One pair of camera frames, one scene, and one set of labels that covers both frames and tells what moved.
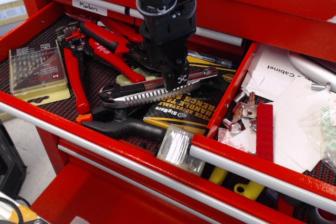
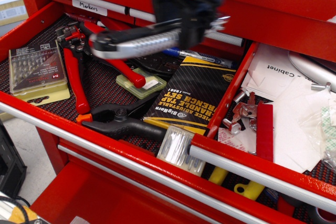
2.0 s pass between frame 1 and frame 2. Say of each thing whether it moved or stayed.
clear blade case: stayed
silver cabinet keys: stayed
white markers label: stayed
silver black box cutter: moved
